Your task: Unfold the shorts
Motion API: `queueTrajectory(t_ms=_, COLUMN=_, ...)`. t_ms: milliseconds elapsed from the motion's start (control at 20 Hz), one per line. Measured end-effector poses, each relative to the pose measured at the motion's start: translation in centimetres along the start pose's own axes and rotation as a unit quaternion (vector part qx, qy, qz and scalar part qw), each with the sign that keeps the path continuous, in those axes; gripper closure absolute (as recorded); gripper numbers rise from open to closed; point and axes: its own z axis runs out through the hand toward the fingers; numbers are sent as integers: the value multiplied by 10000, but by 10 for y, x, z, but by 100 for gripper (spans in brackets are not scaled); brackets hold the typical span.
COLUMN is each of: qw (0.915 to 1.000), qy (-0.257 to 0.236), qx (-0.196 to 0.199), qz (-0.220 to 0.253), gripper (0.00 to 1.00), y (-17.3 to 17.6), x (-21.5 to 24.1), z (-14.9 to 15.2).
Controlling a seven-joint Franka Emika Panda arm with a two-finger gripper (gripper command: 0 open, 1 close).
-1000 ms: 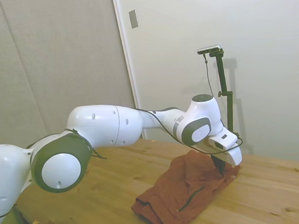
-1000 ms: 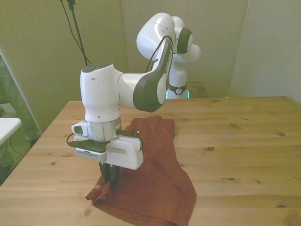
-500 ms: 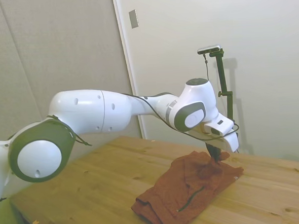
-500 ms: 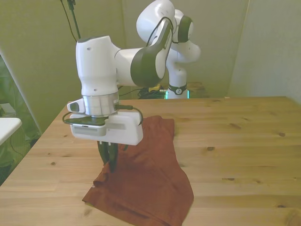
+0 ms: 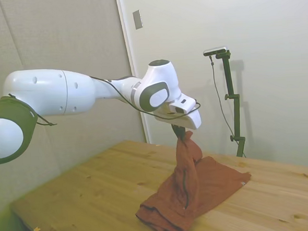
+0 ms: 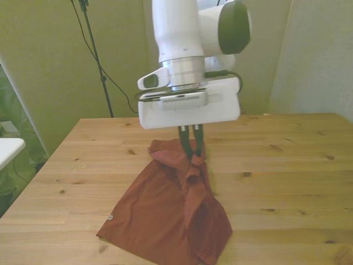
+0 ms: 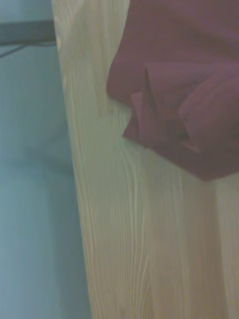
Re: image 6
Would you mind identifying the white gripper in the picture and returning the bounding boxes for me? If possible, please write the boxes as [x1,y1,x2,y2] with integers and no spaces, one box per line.
[137,77,242,162]

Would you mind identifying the rust red shorts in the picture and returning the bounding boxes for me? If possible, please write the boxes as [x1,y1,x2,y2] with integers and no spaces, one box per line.
[95,139,234,264]

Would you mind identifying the black tripod stand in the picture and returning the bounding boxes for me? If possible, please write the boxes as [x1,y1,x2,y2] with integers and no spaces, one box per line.
[70,0,139,114]

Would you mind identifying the white side table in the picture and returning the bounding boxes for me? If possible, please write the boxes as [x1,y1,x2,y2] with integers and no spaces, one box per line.
[0,137,26,172]

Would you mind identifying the small grey box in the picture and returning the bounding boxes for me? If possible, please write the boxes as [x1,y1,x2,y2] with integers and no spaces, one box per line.
[0,120,18,137]

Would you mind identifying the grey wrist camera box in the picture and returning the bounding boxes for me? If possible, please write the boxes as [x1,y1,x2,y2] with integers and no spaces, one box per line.
[159,93,208,112]

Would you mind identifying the black camera stand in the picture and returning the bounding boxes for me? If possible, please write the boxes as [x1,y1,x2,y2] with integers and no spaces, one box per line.
[78,0,115,118]

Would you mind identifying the white slanted frame bar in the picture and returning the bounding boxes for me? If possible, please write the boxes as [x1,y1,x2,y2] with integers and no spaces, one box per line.
[0,54,49,166]

